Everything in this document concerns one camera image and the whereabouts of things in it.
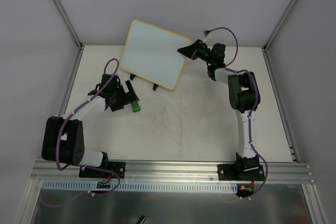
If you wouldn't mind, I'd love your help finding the green whiteboard eraser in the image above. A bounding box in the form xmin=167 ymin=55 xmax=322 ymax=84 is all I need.
xmin=131 ymin=101 xmax=141 ymax=113

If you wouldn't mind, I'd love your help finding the yellow framed whiteboard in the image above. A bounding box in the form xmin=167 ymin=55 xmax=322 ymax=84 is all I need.
xmin=120 ymin=19 xmax=192 ymax=90

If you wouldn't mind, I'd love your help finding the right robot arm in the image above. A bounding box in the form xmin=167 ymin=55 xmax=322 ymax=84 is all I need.
xmin=177 ymin=39 xmax=265 ymax=181

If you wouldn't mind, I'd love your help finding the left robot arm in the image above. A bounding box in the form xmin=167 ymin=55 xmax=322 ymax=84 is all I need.
xmin=41 ymin=73 xmax=140 ymax=179

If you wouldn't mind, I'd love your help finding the small black object bottom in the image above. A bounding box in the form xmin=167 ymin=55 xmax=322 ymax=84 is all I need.
xmin=136 ymin=215 xmax=146 ymax=224

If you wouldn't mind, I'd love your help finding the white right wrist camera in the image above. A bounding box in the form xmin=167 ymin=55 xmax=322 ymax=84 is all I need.
xmin=203 ymin=30 xmax=210 ymax=38

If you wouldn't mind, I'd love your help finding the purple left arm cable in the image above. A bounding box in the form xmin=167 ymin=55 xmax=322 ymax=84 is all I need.
xmin=39 ymin=58 xmax=121 ymax=207

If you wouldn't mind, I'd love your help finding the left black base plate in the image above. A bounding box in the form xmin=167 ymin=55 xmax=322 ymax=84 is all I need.
xmin=79 ymin=161 xmax=125 ymax=179

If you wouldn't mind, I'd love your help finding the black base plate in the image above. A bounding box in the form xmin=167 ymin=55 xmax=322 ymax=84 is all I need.
xmin=79 ymin=161 xmax=125 ymax=179
xmin=217 ymin=163 xmax=265 ymax=182

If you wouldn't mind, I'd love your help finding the aluminium mounting rail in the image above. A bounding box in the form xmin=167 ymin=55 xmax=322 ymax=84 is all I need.
xmin=30 ymin=159 xmax=316 ymax=184

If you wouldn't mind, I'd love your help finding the white slotted cable duct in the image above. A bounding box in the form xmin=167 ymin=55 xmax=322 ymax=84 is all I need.
xmin=41 ymin=180 xmax=238 ymax=194

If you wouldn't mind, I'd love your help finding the left aluminium frame post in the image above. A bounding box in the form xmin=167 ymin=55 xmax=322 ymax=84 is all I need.
xmin=38 ymin=0 xmax=84 ymax=50

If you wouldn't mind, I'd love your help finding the aluminium frame post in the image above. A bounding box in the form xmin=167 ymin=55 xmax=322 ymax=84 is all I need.
xmin=38 ymin=0 xmax=84 ymax=50
xmin=263 ymin=0 xmax=299 ymax=52

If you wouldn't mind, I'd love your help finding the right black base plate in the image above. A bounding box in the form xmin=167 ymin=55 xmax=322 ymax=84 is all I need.
xmin=217 ymin=163 xmax=265 ymax=182

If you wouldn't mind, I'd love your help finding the right aluminium frame post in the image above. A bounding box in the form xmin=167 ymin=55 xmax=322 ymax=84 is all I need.
xmin=263 ymin=0 xmax=299 ymax=52

